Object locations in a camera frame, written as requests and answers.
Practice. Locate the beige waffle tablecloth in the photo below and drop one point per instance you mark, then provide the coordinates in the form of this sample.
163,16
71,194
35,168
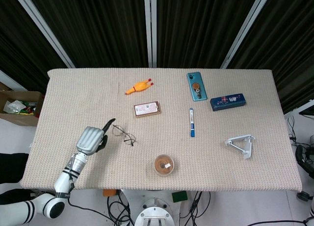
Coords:
220,172

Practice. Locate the black wheeled equipment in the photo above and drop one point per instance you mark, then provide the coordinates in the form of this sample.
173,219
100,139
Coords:
303,159

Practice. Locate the black thin metal frame glasses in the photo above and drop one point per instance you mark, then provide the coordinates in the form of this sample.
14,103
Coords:
117,130

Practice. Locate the red yellow card box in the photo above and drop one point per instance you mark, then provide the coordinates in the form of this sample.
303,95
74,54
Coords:
147,109

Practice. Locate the white silver robot torso base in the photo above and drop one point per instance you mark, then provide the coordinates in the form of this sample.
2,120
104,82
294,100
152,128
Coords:
154,216

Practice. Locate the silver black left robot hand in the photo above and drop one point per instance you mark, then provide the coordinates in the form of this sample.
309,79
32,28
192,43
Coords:
89,140

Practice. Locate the white upright frame post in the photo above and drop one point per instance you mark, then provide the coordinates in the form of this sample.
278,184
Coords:
150,27

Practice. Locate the black fabric bulk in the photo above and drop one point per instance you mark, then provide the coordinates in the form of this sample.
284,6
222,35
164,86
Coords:
12,167

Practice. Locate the brown cardboard box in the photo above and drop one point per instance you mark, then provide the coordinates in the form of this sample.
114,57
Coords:
14,119

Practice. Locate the clear jar of rubber bands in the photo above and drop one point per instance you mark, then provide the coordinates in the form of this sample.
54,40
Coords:
164,165

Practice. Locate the yellow rubber chicken toy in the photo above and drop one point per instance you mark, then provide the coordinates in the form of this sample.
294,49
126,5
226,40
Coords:
139,86

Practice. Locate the dark pleated curtain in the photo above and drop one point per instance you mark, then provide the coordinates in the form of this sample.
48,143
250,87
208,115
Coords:
98,27

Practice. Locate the colourful small toys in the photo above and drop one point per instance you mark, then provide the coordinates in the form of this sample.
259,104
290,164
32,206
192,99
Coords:
27,109

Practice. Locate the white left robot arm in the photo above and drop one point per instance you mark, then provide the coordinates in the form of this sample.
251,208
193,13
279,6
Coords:
63,182

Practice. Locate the white slanted frame post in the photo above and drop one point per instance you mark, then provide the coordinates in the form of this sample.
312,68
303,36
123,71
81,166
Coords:
44,27
245,30

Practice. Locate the teal smartphone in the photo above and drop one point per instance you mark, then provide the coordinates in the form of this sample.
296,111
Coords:
196,77

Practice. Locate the black caster wheel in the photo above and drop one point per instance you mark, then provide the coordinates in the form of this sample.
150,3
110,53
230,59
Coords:
303,196

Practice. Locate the dark blue pencil case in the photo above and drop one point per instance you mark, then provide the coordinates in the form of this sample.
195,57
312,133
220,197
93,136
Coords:
228,102

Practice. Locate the blue white marker pen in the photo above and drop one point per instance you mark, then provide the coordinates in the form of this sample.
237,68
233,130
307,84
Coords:
192,125

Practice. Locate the orange white correction tape dispenser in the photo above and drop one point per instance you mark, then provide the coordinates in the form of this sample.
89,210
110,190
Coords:
197,88

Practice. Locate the green block under table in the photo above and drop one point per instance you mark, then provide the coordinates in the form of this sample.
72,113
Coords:
179,197

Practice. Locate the orange block under table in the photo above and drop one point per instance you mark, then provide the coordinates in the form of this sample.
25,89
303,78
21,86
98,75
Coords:
110,192

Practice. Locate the white plastic bag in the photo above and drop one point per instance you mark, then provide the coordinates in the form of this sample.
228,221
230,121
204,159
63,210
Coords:
12,106

